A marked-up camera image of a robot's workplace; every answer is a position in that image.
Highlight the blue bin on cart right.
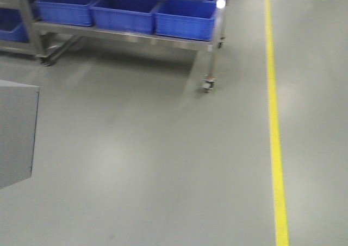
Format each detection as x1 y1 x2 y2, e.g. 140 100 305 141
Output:
154 0 217 41

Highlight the steel wheeled cart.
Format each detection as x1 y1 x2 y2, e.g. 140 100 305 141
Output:
16 0 228 93

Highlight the blue bin on cart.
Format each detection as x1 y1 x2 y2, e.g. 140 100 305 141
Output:
35 0 97 27
91 0 164 34
154 0 217 41

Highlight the blue bin on cart middle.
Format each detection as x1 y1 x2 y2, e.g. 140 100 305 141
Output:
91 0 164 34

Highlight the blue bin on cart left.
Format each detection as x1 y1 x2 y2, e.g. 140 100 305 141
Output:
35 0 97 27

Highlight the gray square base block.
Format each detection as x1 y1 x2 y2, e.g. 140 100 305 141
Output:
1 80 40 188

